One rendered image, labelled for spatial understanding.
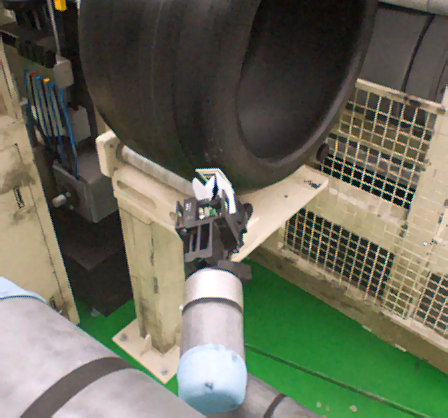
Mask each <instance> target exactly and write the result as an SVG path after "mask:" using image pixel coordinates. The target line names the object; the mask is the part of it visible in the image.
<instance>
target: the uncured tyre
mask: <svg viewBox="0 0 448 418"><path fill-rule="evenodd" d="M378 3H379V0H80V4H79V16H78V38H79V50H80V58H81V64H82V69H83V72H84V77H85V80H86V84H87V87H88V93H89V94H90V97H91V99H92V101H93V103H94V105H95V107H96V109H97V111H98V113H99V115H100V116H101V117H102V118H103V120H104V121H105V123H106V124H107V125H108V128H109V129H110V130H111V131H112V132H113V133H114V134H115V136H116V137H117V138H118V139H119V140H120V141H121V142H123V143H124V144H125V145H126V146H127V147H129V148H130V149H131V150H133V152H135V153H136V154H138V155H140V156H142V157H144V158H146V159H148V160H149V161H151V162H153V163H155V164H157V165H159V166H161V167H162V168H163V169H167V170H169V171H171V172H173V173H175V174H176V175H178V176H180V177H182V178H184V179H186V180H188V181H190V182H191V183H193V180H194V178H196V179H197V180H198V181H199V182H200V183H201V184H202V185H203V186H204V187H205V185H206V184H207V183H206V182H205V181H204V180H203V179H202V177H201V176H200V175H199V174H198V173H197V172H196V171H195V170H196V169H220V170H221V172H222V173H223V174H224V175H225V177H226V178H227V179H228V181H229V183H230V185H231V189H232V190H233V192H234V193H235V195H236V196H240V195H247V194H251V193H254V192H257V191H259V190H262V189H263V188H265V187H268V186H270V185H273V184H275V183H277V182H280V181H282V180H283V179H285V178H287V177H288V176H290V175H291V174H293V173H294V172H295V171H296V170H297V169H299V168H300V167H302V166H303V165H304V164H305V163H306V162H307V161H308V160H309V159H310V158H311V157H312V155H313V154H314V153H315V152H316V151H317V150H318V148H319V147H320V146H321V145H322V143H323V142H324V140H325V139H326V137H327V136H328V135H329V133H330V132H331V130H332V128H333V127H334V125H335V124H336V122H337V120H338V119H339V117H340V115H341V114H342V113H343V111H344V109H345V107H346V105H347V101H348V99H349V97H350V95H351V93H352V90H353V89H354V87H355V84H356V82H357V80H358V77H359V75H360V72H361V69H362V67H363V65H364V62H365V59H366V53H367V49H368V46H369V43H370V40H371V36H372V32H373V28H374V24H375V19H376V14H377V8H378Z"/></svg>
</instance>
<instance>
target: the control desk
mask: <svg viewBox="0 0 448 418"><path fill-rule="evenodd" d="M8 63H9V61H8V59H7V55H6V52H5V48H4V44H3V42H2V38H1V35H0V278H5V279H7V280H9V281H11V282H13V283H14V284H16V285H18V287H20V288H21V289H23V290H25V291H30V292H33V293H36V294H38V295H39V296H40V297H41V298H42V299H43V300H44V301H45V302H46V304H47V306H48V307H49V308H52V309H54V310H55V311H57V312H58V313H59V314H61V315H62V316H63V317H64V318H66V319H67V320H68V321H70V322H71V323H73V324H74V325H77V324H79V323H80V319H79V315H78V312H77V309H76V305H75V302H74V298H73V295H72V291H71V288H70V285H69V282H68V278H67V275H66V271H65V268H64V264H63V260H62V257H61V254H60V251H59V247H58V244H57V240H56V233H55V230H54V227H53V223H52V220H51V216H50V213H49V209H48V206H47V202H46V200H45V196H44V193H43V189H42V186H41V182H40V178H39V175H38V172H37V169H36V162H35V158H34V155H33V151H32V149H31V145H30V142H29V138H28V134H27V131H26V127H25V125H24V121H23V119H21V117H23V116H22V112H21V105H20V103H19V99H18V96H17V92H16V89H15V85H14V82H13V79H12V75H11V72H10V68H9V65H8Z"/></svg>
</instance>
